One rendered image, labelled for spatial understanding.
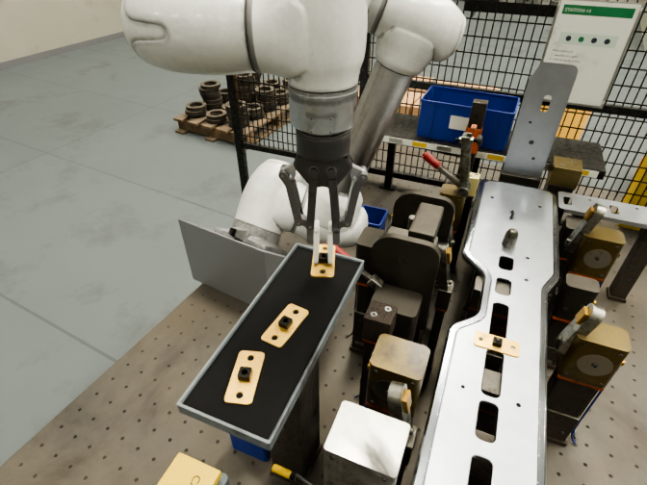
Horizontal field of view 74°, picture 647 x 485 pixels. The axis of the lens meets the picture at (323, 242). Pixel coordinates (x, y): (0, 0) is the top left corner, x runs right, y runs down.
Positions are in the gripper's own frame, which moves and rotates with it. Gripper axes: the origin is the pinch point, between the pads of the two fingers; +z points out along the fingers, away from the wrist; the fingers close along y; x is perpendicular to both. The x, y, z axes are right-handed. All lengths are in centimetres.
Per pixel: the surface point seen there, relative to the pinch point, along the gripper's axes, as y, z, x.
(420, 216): 18.4, 5.2, 15.8
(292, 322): -4.3, 7.4, -11.1
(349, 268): 4.6, 8.0, 2.6
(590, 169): 79, 21, 68
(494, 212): 45, 24, 47
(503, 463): 29.0, 24.0, -23.0
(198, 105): -135, 102, 328
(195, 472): -12.9, 7.9, -33.7
